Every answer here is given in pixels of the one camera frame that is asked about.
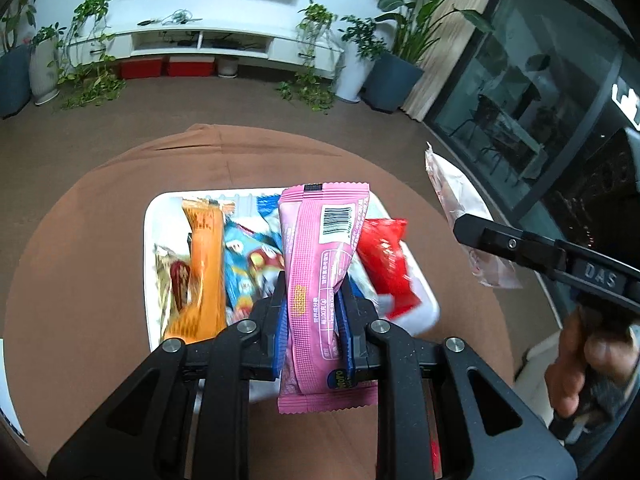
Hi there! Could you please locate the glass sliding door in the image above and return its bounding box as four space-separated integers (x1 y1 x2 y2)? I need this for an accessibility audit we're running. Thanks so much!
424 0 640 261

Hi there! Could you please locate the wooden slat blind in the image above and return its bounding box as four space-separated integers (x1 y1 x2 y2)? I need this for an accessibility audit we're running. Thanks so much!
402 0 507 122

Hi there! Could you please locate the blue cartoon snack packet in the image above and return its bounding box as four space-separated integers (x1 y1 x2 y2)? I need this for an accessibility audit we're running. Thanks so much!
222 220 286 323

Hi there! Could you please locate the large leaf plant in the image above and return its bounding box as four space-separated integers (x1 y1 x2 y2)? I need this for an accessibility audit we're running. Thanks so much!
367 0 501 63

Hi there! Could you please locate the tall white plant pot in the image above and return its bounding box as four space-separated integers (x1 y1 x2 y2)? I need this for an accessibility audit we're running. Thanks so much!
334 52 375 105

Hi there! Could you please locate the blue grey square pot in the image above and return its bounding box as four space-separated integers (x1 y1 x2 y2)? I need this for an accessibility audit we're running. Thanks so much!
361 52 426 115

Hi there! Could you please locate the trailing vine plant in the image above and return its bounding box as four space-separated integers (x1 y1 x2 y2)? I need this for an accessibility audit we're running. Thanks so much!
57 0 127 111
276 1 346 113

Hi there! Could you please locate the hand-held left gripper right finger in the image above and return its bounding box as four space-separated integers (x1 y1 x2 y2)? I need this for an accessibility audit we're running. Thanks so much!
334 280 576 480

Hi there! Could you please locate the clear plastic bag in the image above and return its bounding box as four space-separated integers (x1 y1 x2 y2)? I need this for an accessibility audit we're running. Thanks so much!
424 141 523 290

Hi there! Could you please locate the white ribbed plant pot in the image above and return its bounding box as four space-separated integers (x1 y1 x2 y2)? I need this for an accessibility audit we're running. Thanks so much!
29 40 60 107

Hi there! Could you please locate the white television console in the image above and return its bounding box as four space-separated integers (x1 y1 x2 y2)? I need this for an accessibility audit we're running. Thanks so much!
107 25 346 81

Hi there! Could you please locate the dark blue plant pot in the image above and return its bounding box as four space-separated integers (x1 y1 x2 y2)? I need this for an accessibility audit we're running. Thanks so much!
0 45 33 120

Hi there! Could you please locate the small leafy tree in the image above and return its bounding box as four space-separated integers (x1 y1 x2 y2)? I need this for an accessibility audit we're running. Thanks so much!
340 14 390 61

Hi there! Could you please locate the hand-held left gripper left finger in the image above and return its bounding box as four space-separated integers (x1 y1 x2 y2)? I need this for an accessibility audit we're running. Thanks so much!
47 270 291 480

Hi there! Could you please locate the gold and red snack packet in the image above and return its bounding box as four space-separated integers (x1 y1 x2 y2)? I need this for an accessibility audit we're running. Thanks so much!
152 244 193 341

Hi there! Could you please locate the tangle of cables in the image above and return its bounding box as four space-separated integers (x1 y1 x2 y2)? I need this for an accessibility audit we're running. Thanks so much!
137 9 203 26

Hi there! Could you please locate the small green plant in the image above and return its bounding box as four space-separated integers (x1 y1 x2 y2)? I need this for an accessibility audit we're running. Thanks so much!
32 24 66 46

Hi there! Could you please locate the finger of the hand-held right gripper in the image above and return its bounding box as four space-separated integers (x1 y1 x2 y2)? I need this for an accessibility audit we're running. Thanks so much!
452 212 571 276

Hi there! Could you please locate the red storage box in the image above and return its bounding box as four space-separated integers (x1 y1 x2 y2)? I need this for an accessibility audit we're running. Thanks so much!
167 55 216 77
120 57 164 80

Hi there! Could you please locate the pink snack packet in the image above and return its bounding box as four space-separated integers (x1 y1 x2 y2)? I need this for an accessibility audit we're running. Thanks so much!
277 181 379 415

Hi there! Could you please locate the white plastic tray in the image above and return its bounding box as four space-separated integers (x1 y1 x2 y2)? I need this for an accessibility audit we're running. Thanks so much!
143 187 442 406

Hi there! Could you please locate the tall leafy plant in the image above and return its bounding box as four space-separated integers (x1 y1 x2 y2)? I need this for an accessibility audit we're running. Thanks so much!
0 0 41 53

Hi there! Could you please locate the white chair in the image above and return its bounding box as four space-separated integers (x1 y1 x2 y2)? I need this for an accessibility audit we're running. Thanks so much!
514 331 568 413
0 340 26 441

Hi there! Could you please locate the person's right hand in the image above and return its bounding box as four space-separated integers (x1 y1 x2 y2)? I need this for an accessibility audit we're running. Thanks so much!
544 305 640 418

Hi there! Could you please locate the orange snack bar packet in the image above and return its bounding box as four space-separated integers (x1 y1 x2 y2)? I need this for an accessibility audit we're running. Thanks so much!
164 199 237 345

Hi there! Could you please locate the blue and yellow snack packet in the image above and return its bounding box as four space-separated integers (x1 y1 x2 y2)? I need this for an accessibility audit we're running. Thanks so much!
256 194 283 233

